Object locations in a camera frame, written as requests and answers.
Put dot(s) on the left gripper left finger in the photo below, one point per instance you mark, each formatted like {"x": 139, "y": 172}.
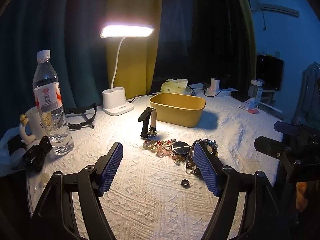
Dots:
{"x": 54, "y": 216}

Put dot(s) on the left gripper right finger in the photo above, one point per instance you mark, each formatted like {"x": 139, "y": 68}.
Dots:
{"x": 260, "y": 213}

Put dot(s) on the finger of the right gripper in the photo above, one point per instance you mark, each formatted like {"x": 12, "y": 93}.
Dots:
{"x": 286, "y": 128}
{"x": 269, "y": 147}

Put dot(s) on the round silver compact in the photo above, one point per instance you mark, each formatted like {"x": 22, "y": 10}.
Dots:
{"x": 180, "y": 148}

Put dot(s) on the brown strap wristwatch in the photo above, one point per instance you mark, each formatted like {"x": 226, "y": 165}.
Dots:
{"x": 210, "y": 146}

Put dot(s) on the small red round lid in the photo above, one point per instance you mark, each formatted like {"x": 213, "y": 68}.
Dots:
{"x": 253, "y": 111}

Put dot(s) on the white tube with barcode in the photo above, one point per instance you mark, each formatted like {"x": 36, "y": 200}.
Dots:
{"x": 248, "y": 104}

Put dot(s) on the white lidded jar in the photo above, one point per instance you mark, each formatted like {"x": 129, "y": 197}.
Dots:
{"x": 255, "y": 90}

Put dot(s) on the black monitor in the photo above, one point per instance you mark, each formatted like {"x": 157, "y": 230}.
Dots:
{"x": 270, "y": 71}

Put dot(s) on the white charger power strip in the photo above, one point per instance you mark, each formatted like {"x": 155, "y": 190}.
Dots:
{"x": 215, "y": 91}

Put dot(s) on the clear plastic water bottle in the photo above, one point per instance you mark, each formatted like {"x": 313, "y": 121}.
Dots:
{"x": 48, "y": 100}

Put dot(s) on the white textured table cloth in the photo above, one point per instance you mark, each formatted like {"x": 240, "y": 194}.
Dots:
{"x": 151, "y": 197}

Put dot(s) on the yellow storage box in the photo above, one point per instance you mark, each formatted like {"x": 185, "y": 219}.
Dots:
{"x": 178, "y": 109}

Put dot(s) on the white cartoon mug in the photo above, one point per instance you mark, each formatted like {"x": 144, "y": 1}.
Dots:
{"x": 30, "y": 127}

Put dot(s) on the yellow tissue pack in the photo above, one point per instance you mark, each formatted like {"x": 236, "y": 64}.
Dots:
{"x": 179, "y": 86}

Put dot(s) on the white air conditioner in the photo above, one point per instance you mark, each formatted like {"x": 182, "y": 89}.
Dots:
{"x": 256, "y": 5}

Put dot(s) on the white LED desk lamp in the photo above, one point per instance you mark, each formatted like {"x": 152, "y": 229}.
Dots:
{"x": 114, "y": 98}

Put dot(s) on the yellow curtain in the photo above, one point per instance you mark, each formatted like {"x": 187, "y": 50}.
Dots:
{"x": 131, "y": 62}

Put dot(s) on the dark teal curtain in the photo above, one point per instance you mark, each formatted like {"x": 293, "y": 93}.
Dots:
{"x": 70, "y": 29}

